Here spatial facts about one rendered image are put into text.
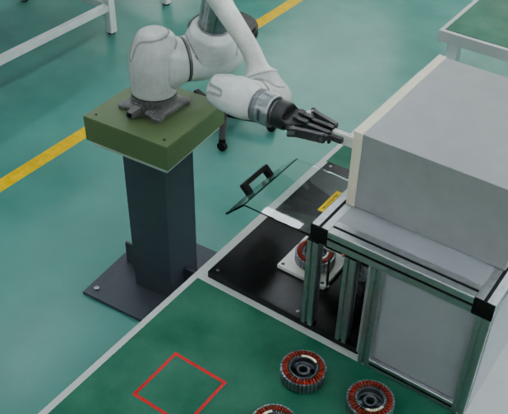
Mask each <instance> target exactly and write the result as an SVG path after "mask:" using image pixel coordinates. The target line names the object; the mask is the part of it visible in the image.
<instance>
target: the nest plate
mask: <svg viewBox="0 0 508 414"><path fill-rule="evenodd" d="M295 248H296V246H295V247H294V248H293V249H292V250H291V251H290V252H289V253H288V254H287V255H286V256H285V257H284V258H283V259H282V260H281V261H280V262H279V263H278V264H277V268H279V269H282V270H283V271H285V272H287V273H289V274H292V275H293V276H295V277H297V278H300V279H301V280H303V281H304V276H305V270H304V269H301V268H299V267H298V266H297V264H296V262H295V259H294V256H295ZM343 267H344V257H342V255H341V254H339V253H337V252H336V256H335V264H334V266H333V267H331V269H330V275H329V282H328V285H329V284H330V282H331V281H332V280H333V279H334V278H335V277H336V276H337V275H338V273H339V272H340V271H341V270H342V269H343ZM325 287H326V271H325V272H323V273H321V281H320V289H322V290H324V289H325Z"/></svg>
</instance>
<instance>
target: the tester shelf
mask: <svg viewBox="0 0 508 414"><path fill-rule="evenodd" d="M347 190H348V188H347V189H346V190H345V191H344V192H343V193H342V194H341V195H340V196H339V197H338V198H337V199H336V200H335V201H334V202H333V203H332V204H331V205H330V206H329V207H328V208H327V209H326V210H325V211H324V212H323V213H322V214H321V215H320V216H319V217H318V218H317V219H316V220H315V221H314V222H313V223H311V232H310V239H312V240H314V241H316V242H319V243H321V244H322V245H324V246H328V247H330V248H332V249H334V250H336V251H339V252H341V253H343V254H345V255H348V256H350V257H352V258H354V259H355V260H359V261H361V262H363V263H364V264H366V265H370V266H371V267H373V268H375V269H378V270H380V271H382V272H384V273H386V274H389V275H391V276H393V277H395V278H397V279H399V280H402V281H404V282H406V283H408V284H410V285H413V286H415V287H416V288H419V289H421V290H423V291H425V292H428V293H430V294H432V295H434V296H436V297H439V298H440V299H442V300H445V301H448V302H449V303H451V304H453V305H456V306H458V307H460V308H462V309H464V310H467V311H469V312H470V313H472V314H474V315H477V316H479V317H481V318H483V319H485V320H488V321H490V322H492V319H493V318H494V316H495V314H496V313H497V312H498V310H499V309H500V307H501V305H502V303H503V302H504V300H505V299H506V298H507V296H508V267H507V269H506V270H503V269H499V268H497V267H495V266H493V265H491V264H488V263H486V262H483V261H481V260H478V259H476V258H474V257H472V256H470V255H466V254H465V253H463V252H460V251H457V250H455V249H453V248H451V247H448V246H446V245H443V244H441V243H440V242H437V241H434V240H432V239H430V238H428V237H425V236H423V235H420V234H418V233H416V232H413V231H411V230H408V229H407V228H403V227H401V226H400V225H397V224H395V223H392V222H390V221H388V220H385V219H383V218H380V217H378V216H376V215H374V214H371V213H368V212H367V211H365V210H362V209H359V208H357V207H355V206H351V205H347V204H346V197H347Z"/></svg>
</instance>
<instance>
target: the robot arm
mask: <svg viewBox="0 0 508 414"><path fill-rule="evenodd" d="M243 60H244V62H245V64H246V74H245V76H236V75H233V74H229V73H230V72H232V71H234V70H236V69H237V68H238V67H240V66H241V65H242V63H243ZM128 72H129V81H130V86H131V97H130V98H128V99H126V100H123V101H121V102H119V103H118V108H119V109H122V110H127V118H130V119H133V118H136V117H140V116H142V117H145V118H147V119H149V120H151V121H152V122H153V123H161V122H163V120H164V119H165V118H166V117H168V116H170V115H171V114H173V113H175V112H176V111H178V110H179V109H180V108H182V107H184V106H187V105H188V104H190V99H189V98H188V97H184V96H181V95H178V93H177V88H178V87H179V86H181V85H183V84H185V83H186V82H189V81H203V80H208V79H210V81H209V83H208V85H207V87H206V98H207V100H208V101H209V102H210V103H211V104H212V105H213V106H214V107H215V108H217V109H218V110H219V111H221V112H223V113H226V114H228V115H230V116H233V117H236V118H239V119H242V120H250V121H253V122H255V123H259V124H261V125H263V126H265V127H276V128H279V129H280V130H283V131H284V130H287V134H286V136H287V137H297V138H300V139H304V140H310V141H314V142H318V143H322V144H324V143H325V141H327V144H329V143H330V142H331V141H334V142H336V143H338V144H342V145H345V146H348V147H349V148H353V135H352V134H349V133H348V132H346V131H342V130H340V129H339V128H338V125H339V123H338V122H337V121H335V120H333V119H331V118H330V117H327V116H326V115H325V114H323V113H321V112H319V111H318V110H317V109H316V108H315V107H312V109H311V110H308V111H306V110H305V109H300V108H297V107H296V105H295V104H294V103H293V102H292V93H291V91H290V89H289V87H288V86H287V85H286V84H285V83H284V81H283V80H282V79H281V77H280V75H279V73H278V72H277V70H276V69H274V68H272V67H271V66H270V65H269V64H268V63H267V61H266V58H265V56H264V54H263V52H262V51H261V47H260V45H259V44H258V43H257V41H256V38H255V37H254V35H253V33H252V32H251V30H250V29H249V27H248V25H247V23H246V21H245V20H244V19H243V17H242V15H241V14H240V12H239V10H238V9H237V7H236V6H235V4H234V0H201V9H200V15H199V16H198V17H197V18H195V19H194V20H193V21H192V23H191V25H190V26H189V28H188V29H187V31H186V33H185V35H181V36H175V34H174V33H173V32H172V31H171V30H169V29H168V28H166V27H163V26H160V25H148V26H145V27H143V28H141V29H140V30H138V31H137V32H136V34H135V35H134V37H133V40H132V43H131V47H130V50H129V57H128Z"/></svg>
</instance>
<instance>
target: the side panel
mask: <svg viewBox="0 0 508 414"><path fill-rule="evenodd" d="M495 316H496V315H495ZM495 316H494V318H493V319H492V322H490V321H488V320H485V319H483V318H481V317H479V316H477V315H474V314H472V313H470V312H469V311H467V310H464V309H462V308H460V307H458V306H456V305H453V304H451V303H449V302H448V301H445V300H442V299H440V298H439V297H436V296H434V295H432V294H430V293H428V292H425V291H423V290H421V289H419V288H417V287H415V286H413V285H410V284H408V283H406V282H404V281H402V280H399V279H397V278H395V277H393V276H391V275H389V274H386V273H384V272H382V271H380V270H378V269H375V268H373V267H372V270H371V275H370V281H369V287H368V292H367V302H366V308H365V314H364V319H363V329H362V335H361V340H360V346H359V352H358V362H359V363H362V362H363V363H364V365H365V366H367V367H368V368H370V369H372V370H374V371H376V372H378V373H380V374H382V375H384V376H385V377H387V378H389V379H391V380H394V381H395V382H397V383H399V384H401V385H403V386H404V387H406V388H408V389H411V390H413V391H414V392H415V393H418V394H420V395H422V396H423V397H425V398H428V399H430V400H431V401H433V402H435V403H437V404H439V405H441V406H443V407H445V408H446V409H448V410H450V411H452V412H458V414H464V412H466V410H467V408H468V405H469V401H470V398H471V395H472V392H473V387H474V385H475V382H476V379H477V376H478V371H479V368H480V365H481V362H482V359H483V355H484V352H485V349H486V346H487V341H488V339H489V335H490V333H491V330H492V325H493V322H494V319H495Z"/></svg>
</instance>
